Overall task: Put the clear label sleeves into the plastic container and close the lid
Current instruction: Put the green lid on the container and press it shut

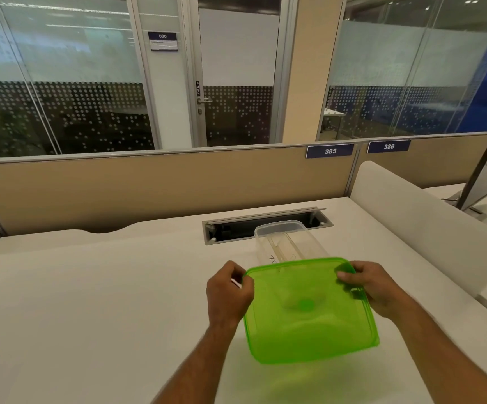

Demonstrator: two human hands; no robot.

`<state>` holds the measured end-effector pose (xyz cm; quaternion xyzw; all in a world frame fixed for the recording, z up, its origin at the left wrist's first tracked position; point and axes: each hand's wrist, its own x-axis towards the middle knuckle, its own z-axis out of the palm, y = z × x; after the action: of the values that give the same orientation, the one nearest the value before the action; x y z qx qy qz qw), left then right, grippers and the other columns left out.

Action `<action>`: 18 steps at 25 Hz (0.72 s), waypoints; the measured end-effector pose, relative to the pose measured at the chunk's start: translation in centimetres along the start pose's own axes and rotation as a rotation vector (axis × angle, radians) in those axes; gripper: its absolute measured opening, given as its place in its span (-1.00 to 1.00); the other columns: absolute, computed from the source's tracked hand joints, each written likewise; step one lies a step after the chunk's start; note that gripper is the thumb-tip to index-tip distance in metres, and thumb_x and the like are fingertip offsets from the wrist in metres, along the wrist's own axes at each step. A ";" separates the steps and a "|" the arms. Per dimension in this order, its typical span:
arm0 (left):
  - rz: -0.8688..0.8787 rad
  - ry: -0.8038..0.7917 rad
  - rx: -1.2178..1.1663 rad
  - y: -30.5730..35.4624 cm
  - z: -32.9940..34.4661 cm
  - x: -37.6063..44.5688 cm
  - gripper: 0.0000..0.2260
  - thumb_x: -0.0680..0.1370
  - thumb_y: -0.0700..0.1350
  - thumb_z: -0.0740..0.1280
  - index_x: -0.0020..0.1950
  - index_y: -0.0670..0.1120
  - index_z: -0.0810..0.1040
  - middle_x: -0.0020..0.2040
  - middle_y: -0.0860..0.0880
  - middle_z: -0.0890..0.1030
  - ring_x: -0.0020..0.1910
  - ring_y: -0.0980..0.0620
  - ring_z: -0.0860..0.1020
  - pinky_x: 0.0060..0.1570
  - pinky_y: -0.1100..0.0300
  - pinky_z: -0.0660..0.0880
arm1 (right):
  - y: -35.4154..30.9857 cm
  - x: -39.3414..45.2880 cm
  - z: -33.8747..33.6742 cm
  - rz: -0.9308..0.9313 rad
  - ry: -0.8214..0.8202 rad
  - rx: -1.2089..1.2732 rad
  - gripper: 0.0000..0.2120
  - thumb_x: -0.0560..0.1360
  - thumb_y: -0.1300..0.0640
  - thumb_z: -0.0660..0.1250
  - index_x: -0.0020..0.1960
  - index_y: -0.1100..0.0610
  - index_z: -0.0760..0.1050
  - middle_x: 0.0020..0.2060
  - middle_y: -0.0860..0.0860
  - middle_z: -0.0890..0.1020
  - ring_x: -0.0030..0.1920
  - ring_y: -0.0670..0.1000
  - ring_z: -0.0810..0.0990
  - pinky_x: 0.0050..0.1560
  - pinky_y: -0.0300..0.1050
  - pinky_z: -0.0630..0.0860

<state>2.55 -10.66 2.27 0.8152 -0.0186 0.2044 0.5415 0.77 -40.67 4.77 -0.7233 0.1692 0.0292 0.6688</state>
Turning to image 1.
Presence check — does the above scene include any person's right hand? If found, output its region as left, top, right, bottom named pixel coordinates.
left=335, top=261, right=414, bottom=321

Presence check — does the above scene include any person's left hand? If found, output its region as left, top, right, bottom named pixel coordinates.
left=206, top=261, right=255, bottom=330

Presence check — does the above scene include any green translucent plastic lid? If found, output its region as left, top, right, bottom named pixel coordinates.
left=242, top=257, right=380, bottom=366

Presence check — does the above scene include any person's right forearm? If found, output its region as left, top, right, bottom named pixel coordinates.
left=389, top=300, right=487, bottom=404

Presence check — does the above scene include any person's left forearm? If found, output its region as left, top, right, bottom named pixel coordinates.
left=153, top=324, right=238, bottom=404

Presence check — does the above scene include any clear plastic container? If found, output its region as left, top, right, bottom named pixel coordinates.
left=254, top=220, right=331, bottom=274

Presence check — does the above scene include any white curved desk divider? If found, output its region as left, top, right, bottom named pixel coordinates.
left=350, top=160, right=487, bottom=297

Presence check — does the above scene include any beige desk partition panel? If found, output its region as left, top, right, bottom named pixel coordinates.
left=355, top=132, right=487, bottom=201
left=0, top=144, right=360, bottom=237

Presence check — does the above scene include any blue desk number label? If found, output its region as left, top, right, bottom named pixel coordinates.
left=306, top=144, right=355, bottom=159
left=367, top=140, right=412, bottom=154

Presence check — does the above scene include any white table behind glass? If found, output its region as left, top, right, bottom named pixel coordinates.
left=322, top=107, right=347, bottom=141

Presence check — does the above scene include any monitor on stand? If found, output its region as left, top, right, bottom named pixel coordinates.
left=441, top=129, right=487, bottom=221

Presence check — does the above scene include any glass office door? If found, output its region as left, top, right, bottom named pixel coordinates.
left=180, top=0, right=297, bottom=148

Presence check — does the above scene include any blue room number sign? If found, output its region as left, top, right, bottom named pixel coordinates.
left=148, top=31, right=179, bottom=52

